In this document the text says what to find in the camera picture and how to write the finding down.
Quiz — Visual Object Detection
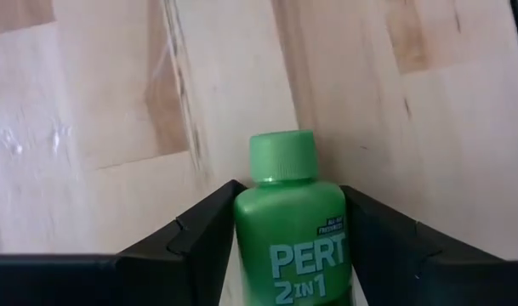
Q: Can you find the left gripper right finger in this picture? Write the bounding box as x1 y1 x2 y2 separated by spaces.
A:
339 184 518 306

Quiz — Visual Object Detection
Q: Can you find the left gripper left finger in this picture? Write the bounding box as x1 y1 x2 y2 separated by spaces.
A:
117 178 249 306

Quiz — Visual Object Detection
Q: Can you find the green travel bottle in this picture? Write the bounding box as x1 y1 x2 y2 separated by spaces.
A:
232 129 354 306

